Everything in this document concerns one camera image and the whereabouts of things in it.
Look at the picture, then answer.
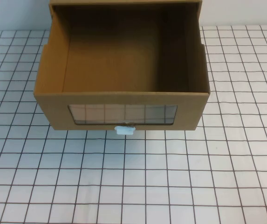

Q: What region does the brown cardboard shoe box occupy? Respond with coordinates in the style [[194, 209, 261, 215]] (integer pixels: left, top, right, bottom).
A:
[[33, 0, 212, 132]]

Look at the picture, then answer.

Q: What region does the light blue plastic tab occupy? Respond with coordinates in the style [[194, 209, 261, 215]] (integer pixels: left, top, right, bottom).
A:
[[114, 125, 136, 136]]

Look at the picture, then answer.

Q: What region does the white black-grid tablecloth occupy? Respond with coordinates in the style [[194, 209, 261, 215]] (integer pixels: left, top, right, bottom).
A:
[[0, 24, 267, 224]]

